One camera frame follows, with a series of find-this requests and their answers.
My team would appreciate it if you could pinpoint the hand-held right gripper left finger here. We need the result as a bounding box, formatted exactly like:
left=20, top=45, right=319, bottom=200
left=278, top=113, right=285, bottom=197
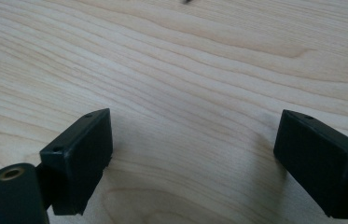
left=39, top=107, right=114, bottom=217

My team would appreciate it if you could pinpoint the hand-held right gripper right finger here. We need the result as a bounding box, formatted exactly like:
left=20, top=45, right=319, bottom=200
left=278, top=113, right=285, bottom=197
left=272, top=109, right=348, bottom=220

